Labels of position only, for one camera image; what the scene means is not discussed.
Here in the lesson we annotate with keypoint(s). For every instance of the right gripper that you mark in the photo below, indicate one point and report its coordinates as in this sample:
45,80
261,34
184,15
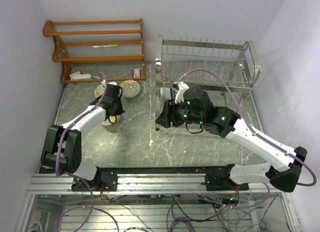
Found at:
169,114

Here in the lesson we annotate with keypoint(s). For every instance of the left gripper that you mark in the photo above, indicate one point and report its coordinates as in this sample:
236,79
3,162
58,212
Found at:
120,111

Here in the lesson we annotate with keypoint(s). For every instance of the yellow sun blue bowl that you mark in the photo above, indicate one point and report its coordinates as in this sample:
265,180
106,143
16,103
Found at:
112,120

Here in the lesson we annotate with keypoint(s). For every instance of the orange leaf pattern bowl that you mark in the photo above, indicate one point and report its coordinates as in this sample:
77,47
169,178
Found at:
99,90

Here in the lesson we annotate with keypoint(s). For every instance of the teal dotted grey bowl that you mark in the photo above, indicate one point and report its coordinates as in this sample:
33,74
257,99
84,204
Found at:
165,92

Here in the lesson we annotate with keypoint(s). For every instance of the red pattern blue zigzag bowl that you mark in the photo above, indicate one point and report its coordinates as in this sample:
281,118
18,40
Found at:
173,93

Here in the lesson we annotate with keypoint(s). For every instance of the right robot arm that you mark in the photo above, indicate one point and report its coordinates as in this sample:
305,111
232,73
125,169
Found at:
282,167

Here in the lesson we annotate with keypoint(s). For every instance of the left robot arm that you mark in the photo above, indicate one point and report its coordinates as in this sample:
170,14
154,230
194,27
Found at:
62,149

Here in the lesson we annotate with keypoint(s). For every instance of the steel dish rack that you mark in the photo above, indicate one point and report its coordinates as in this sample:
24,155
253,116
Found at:
202,64

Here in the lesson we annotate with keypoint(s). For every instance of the wooden shelf rack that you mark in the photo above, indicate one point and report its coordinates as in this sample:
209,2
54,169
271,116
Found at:
61,55

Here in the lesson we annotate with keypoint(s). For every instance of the blue orange floral bowl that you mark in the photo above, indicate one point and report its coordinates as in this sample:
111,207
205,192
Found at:
130,88

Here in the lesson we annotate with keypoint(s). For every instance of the small red white box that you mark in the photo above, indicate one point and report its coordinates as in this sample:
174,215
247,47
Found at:
136,73

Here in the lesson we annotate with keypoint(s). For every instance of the white eraser case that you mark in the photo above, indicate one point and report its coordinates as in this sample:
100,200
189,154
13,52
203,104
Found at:
84,77

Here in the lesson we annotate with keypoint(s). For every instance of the green capped marker pen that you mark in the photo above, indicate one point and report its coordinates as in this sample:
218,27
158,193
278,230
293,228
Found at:
105,46

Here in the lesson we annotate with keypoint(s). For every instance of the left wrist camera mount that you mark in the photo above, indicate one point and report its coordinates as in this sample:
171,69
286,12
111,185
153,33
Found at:
103,83

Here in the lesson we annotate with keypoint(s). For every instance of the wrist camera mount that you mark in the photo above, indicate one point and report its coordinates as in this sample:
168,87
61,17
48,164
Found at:
103,83
182,88

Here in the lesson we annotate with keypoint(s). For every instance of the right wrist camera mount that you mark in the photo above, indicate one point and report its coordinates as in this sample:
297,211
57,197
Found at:
182,88

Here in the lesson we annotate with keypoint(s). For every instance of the aluminium rail frame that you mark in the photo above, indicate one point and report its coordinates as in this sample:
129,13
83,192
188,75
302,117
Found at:
194,180

